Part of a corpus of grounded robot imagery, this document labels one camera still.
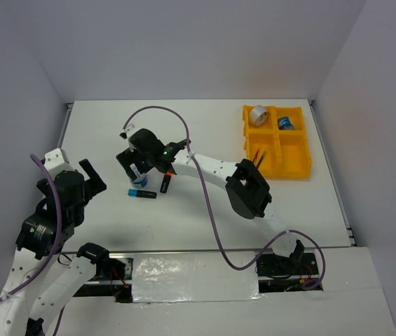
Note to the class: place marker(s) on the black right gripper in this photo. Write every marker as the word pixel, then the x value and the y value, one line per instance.
pixel 126 158

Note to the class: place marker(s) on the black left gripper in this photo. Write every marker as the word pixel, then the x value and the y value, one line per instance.
pixel 95 184

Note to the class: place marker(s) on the blue paint jar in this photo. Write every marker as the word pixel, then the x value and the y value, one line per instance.
pixel 140 180
pixel 285 123

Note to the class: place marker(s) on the blue highlighter marker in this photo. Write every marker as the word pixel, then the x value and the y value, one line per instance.
pixel 142 193

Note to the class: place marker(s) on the orange highlighter marker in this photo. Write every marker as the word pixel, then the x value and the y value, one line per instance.
pixel 166 182

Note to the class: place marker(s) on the red gel pen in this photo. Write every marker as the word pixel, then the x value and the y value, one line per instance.
pixel 256 155

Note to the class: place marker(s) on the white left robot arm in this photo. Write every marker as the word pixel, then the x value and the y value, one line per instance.
pixel 25 309

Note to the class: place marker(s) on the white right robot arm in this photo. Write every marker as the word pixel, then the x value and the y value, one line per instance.
pixel 247 190

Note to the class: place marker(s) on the yellow compartment tray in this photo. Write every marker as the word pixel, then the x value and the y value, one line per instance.
pixel 288 155

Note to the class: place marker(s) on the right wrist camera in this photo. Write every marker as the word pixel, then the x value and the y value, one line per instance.
pixel 128 131

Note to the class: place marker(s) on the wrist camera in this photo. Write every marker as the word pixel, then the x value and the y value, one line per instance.
pixel 57 161
pixel 128 131

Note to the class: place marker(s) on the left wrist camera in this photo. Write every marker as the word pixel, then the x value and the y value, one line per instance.
pixel 57 161

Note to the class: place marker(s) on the left table aluminium rail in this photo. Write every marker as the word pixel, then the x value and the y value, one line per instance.
pixel 68 110

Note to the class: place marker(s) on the table aluminium rail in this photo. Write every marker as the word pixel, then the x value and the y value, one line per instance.
pixel 347 224
pixel 68 110

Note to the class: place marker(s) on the right table aluminium rail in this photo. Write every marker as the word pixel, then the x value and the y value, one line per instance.
pixel 347 224

